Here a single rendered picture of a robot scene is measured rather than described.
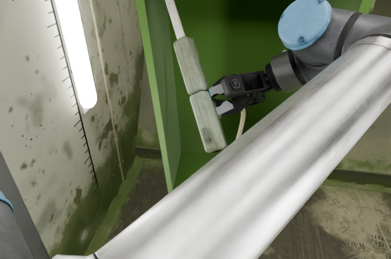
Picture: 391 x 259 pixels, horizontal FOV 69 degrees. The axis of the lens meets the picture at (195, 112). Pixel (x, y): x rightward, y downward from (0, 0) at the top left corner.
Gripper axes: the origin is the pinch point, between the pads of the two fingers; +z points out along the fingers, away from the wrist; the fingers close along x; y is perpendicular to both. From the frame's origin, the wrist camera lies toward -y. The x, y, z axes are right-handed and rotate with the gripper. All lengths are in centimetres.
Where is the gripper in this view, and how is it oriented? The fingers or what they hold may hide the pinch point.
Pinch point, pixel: (205, 105)
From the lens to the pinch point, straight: 75.7
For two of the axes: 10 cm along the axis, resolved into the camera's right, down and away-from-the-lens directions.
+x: -2.8, -9.4, 1.9
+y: 5.7, -0.1, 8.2
